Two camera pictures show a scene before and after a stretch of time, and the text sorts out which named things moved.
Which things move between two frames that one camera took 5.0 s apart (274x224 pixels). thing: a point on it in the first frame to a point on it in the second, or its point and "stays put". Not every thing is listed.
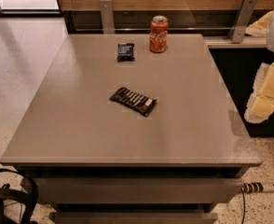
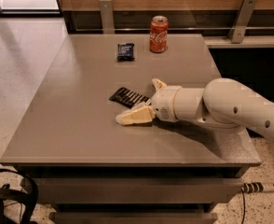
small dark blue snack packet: (126, 51) stays put
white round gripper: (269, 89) to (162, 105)
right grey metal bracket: (242, 18) stays put
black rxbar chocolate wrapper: (143, 105) stays put
